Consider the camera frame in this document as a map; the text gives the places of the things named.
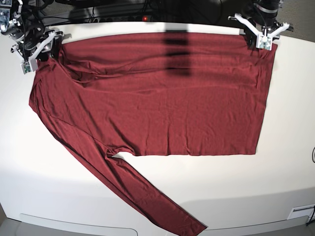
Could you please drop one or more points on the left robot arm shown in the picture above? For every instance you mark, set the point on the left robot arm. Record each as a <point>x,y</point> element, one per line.
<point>267,8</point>

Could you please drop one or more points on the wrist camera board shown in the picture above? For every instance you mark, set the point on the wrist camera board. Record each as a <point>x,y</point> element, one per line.
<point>264,43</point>
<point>29,66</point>

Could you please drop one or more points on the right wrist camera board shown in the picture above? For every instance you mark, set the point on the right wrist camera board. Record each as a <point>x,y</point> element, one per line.
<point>29,66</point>

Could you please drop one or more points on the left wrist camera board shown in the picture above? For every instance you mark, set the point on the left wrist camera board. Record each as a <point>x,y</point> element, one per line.
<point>264,43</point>

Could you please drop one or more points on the black power strip red switch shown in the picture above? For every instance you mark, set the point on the black power strip red switch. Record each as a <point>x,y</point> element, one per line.
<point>132,18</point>

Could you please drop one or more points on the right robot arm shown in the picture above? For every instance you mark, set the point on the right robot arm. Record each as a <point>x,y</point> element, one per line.
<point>20,16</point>

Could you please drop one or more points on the dark red long-sleeve shirt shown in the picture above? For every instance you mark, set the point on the dark red long-sleeve shirt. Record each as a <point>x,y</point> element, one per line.
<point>172,93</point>

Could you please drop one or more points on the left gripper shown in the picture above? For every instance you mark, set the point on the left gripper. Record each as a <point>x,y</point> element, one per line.
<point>259,32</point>

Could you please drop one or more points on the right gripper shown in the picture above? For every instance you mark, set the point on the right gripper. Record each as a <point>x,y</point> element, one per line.
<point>42,48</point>

